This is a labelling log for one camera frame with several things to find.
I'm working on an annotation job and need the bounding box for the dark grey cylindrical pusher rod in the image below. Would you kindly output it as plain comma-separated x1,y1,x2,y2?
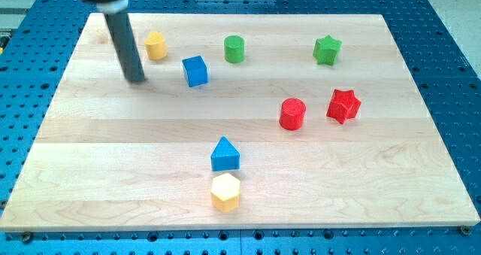
104,11,145,83

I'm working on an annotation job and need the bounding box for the yellow heart block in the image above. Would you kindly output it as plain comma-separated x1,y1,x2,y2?
145,32,168,60

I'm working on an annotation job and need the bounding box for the blue cube block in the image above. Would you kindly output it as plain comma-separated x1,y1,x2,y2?
182,56,208,87

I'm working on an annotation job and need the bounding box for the green cylinder block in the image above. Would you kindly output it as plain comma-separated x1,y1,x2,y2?
224,35,245,63

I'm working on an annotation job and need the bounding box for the light wooden board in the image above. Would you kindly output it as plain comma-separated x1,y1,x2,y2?
1,14,479,232

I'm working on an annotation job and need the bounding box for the blue triangle block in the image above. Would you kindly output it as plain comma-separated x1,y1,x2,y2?
210,137,240,172

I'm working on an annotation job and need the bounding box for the yellow hexagon block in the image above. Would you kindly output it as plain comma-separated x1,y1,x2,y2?
210,173,241,212

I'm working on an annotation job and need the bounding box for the red cylinder block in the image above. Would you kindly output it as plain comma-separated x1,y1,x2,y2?
279,98,307,131

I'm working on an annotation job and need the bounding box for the green star block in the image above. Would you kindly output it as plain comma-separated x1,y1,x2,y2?
313,35,342,65

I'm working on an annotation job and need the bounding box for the red star block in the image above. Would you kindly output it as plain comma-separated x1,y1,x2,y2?
326,89,362,124

